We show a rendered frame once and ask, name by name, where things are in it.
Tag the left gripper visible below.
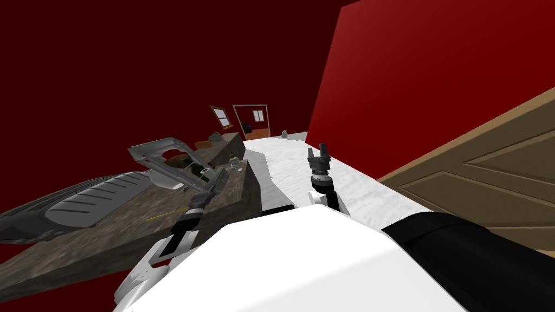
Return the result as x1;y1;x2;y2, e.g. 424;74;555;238
189;184;219;213

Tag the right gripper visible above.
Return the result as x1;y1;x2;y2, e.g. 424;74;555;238
307;142;332;176

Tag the thin yellow stick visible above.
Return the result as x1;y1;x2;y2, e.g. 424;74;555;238
146;208;190;222

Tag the red door with window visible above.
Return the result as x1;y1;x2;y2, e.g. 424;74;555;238
232;103;272;141

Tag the wooden framed window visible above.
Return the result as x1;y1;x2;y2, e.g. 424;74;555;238
210;105;234;131

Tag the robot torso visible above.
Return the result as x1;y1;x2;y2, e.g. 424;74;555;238
113;203;470;312

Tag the grey ridged draining board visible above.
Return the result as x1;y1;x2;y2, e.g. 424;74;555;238
0;171;155;246

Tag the brown panelled wooden door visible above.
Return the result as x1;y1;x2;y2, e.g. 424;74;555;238
376;86;555;253

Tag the grey angular frame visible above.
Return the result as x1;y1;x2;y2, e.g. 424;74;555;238
127;137;210;192

